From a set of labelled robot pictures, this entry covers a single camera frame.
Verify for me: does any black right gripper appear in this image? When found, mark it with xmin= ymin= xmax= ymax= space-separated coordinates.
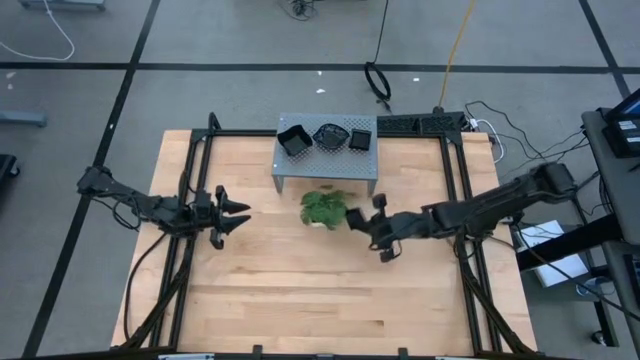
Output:
xmin=345 ymin=193 xmax=426 ymax=264

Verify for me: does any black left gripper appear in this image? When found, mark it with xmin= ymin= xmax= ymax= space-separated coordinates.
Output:
xmin=192 ymin=184 xmax=253 ymax=250

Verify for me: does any green potted plant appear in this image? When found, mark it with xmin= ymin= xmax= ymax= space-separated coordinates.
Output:
xmin=299 ymin=188 xmax=351 ymax=231

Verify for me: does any small square black plate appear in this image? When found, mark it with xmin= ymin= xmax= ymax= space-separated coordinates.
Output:
xmin=348 ymin=128 xmax=374 ymax=152

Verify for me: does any wavy square black plate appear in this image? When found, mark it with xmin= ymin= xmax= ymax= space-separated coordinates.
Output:
xmin=276 ymin=124 xmax=314 ymax=157

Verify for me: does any grey perforated metal shelf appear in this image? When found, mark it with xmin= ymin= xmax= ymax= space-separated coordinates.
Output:
xmin=270 ymin=112 xmax=379 ymax=198

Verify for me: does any black perforated metal box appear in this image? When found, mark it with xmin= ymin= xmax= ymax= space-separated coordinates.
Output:
xmin=378 ymin=111 xmax=467 ymax=137

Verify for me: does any black metal beam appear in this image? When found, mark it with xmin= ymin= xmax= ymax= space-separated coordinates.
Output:
xmin=514 ymin=213 xmax=625 ymax=272

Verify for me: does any white box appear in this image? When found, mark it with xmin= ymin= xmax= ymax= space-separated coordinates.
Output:
xmin=512 ymin=219 xmax=591 ymax=289

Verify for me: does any grey metal floor bar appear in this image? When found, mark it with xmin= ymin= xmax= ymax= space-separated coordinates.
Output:
xmin=0 ymin=109 xmax=49 ymax=129

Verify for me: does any grey side desk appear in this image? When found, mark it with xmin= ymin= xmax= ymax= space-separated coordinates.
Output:
xmin=581 ymin=107 xmax=640 ymax=360

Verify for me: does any grey metal table base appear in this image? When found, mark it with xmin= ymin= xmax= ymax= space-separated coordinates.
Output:
xmin=18 ymin=0 xmax=107 ymax=12

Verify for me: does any black device with labels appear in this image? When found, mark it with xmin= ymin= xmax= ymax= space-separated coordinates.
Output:
xmin=601 ymin=117 xmax=640 ymax=159

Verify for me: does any blue screen monitor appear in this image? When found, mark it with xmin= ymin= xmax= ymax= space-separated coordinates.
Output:
xmin=604 ymin=88 xmax=640 ymax=121

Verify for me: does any black frame cable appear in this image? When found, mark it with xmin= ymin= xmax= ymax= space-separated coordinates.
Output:
xmin=122 ymin=229 xmax=169 ymax=344

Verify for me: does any black coiled floor cable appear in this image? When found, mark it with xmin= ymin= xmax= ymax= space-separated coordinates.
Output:
xmin=363 ymin=0 xmax=394 ymax=114

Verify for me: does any yellow floor cable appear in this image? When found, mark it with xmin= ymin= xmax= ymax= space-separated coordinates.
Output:
xmin=437 ymin=0 xmax=476 ymax=112

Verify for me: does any black cable bundle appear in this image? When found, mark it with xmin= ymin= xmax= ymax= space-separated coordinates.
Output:
xmin=279 ymin=0 xmax=321 ymax=22

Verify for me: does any white floor cable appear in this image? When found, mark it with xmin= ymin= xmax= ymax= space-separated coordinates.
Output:
xmin=0 ymin=0 xmax=76 ymax=62

